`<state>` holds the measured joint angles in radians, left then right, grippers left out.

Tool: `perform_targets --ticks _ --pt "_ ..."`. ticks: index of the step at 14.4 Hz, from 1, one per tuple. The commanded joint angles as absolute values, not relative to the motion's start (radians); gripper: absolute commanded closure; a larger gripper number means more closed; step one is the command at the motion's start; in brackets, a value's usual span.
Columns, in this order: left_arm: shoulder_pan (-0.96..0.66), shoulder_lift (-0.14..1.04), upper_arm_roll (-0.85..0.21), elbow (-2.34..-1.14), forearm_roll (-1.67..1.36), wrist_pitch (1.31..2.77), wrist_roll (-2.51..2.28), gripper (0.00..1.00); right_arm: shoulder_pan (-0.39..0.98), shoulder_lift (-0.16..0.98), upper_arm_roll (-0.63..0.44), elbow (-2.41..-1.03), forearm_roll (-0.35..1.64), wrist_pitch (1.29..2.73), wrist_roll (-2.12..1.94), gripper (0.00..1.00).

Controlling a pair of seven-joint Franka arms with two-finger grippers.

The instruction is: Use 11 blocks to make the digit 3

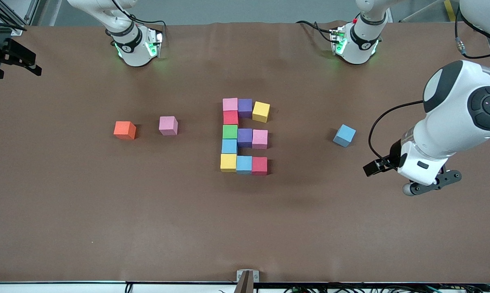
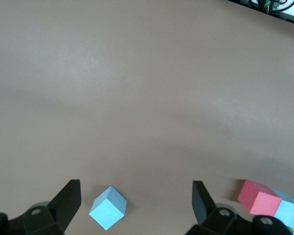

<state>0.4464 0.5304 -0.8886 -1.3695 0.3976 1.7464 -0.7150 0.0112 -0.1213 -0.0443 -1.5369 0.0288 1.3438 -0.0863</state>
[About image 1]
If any yellow foam cube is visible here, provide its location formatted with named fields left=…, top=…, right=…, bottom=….
left=252, top=101, right=270, bottom=123
left=220, top=153, right=238, bottom=173

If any purple foam cube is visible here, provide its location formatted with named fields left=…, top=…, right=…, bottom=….
left=238, top=99, right=253, bottom=119
left=237, top=129, right=253, bottom=148

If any orange foam cube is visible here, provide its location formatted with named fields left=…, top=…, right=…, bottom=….
left=113, top=121, right=137, bottom=140

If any brown table cover mat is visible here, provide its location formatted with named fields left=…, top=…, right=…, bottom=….
left=0, top=20, right=490, bottom=284

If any aluminium frame profile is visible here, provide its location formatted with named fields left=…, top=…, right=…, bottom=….
left=0, top=0, right=25, bottom=36

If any black cable on table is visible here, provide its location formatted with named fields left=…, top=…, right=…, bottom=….
left=295, top=20, right=335, bottom=42

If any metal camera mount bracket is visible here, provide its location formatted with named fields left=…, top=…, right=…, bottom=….
left=236, top=269, right=260, bottom=293

